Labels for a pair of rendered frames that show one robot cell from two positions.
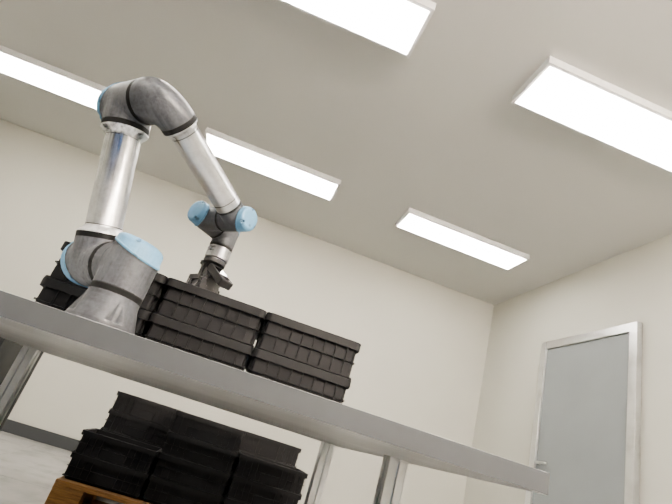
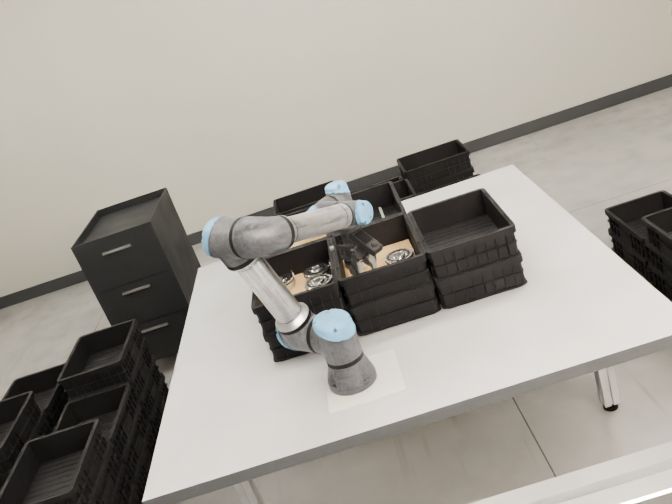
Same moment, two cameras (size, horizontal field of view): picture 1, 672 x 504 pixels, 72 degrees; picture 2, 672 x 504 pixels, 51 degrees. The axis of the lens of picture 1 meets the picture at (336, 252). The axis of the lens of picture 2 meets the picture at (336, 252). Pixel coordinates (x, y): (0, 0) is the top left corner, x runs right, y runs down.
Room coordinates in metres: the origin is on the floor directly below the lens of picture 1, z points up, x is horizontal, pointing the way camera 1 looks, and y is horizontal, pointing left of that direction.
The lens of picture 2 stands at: (-0.73, 0.04, 1.91)
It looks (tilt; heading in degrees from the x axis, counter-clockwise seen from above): 23 degrees down; 10
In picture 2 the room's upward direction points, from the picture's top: 19 degrees counter-clockwise
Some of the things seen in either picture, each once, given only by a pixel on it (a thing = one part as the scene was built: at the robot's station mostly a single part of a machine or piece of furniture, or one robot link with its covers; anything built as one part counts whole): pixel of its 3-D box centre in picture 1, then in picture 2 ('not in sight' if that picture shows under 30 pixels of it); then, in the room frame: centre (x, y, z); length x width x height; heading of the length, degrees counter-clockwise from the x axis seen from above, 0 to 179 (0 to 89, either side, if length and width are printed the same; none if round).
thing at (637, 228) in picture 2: not in sight; (657, 235); (2.29, -0.85, 0.26); 0.40 x 0.30 x 0.23; 8
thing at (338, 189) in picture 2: (225, 234); (339, 199); (1.42, 0.36, 1.16); 0.09 x 0.08 x 0.11; 146
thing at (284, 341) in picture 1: (298, 356); (461, 234); (1.53, 0.01, 0.87); 0.40 x 0.30 x 0.11; 7
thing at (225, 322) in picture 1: (211, 327); (379, 260); (1.50, 0.31, 0.87); 0.40 x 0.30 x 0.11; 7
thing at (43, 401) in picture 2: not in sight; (46, 421); (1.89, 2.12, 0.31); 0.40 x 0.30 x 0.34; 8
